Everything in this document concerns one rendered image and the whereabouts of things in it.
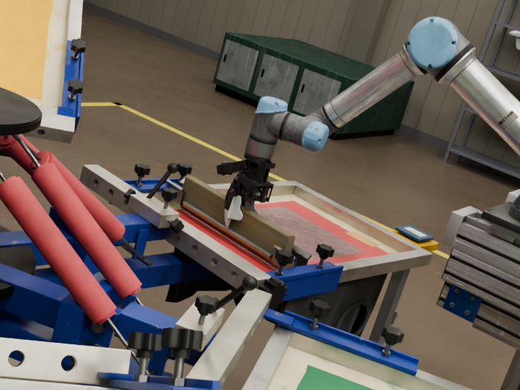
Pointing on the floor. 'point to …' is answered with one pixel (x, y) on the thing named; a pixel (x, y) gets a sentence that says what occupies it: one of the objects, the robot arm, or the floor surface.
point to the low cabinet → (302, 80)
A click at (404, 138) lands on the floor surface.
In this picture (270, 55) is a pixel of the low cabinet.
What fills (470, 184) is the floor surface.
